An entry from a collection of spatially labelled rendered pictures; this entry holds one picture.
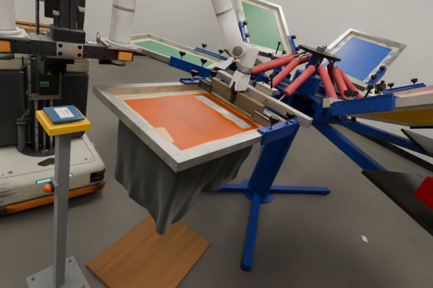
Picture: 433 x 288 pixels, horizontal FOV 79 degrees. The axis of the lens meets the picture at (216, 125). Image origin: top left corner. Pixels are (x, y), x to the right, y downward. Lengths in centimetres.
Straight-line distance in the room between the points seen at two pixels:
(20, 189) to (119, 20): 110
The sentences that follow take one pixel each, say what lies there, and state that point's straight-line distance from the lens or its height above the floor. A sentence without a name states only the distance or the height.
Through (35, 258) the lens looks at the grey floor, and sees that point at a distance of 182.
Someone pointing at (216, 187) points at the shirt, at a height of 67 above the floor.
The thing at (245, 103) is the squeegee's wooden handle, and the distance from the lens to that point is 134.
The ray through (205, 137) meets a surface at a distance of 105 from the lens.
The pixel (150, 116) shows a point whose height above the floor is 95.
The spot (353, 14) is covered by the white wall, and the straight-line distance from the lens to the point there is 550.
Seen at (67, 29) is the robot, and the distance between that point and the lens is 126.
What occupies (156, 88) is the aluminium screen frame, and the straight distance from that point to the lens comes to 135.
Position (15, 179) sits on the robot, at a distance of 185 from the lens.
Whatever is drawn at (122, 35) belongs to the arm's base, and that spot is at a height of 118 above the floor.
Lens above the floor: 146
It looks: 25 degrees down
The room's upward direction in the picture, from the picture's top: 18 degrees clockwise
